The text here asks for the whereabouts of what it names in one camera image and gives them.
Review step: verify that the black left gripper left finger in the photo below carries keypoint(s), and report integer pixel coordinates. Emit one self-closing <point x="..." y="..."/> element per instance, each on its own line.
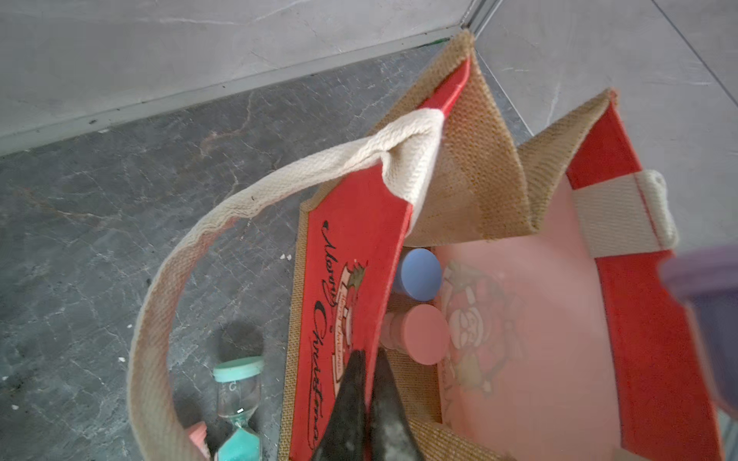
<point x="344" y="436"/>

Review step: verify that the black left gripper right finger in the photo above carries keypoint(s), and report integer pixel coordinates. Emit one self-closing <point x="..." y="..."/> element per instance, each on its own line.
<point x="390" y="435"/>

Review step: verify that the pink hourglass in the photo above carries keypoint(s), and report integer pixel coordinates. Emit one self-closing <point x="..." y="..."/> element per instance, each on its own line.
<point x="422" y="333"/>
<point x="198" y="437"/>

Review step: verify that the blue hourglass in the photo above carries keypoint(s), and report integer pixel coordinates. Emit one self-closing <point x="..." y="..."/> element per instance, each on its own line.
<point x="418" y="275"/>

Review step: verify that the purple hourglass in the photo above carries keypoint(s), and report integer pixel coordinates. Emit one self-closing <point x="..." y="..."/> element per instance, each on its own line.
<point x="704" y="282"/>

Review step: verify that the green hourglass near bag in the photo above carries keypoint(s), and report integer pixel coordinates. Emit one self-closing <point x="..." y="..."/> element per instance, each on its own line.
<point x="238" y="396"/>

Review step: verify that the pink hourglass upright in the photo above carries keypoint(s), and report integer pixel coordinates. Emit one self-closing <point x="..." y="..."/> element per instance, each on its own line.
<point x="198" y="437"/>

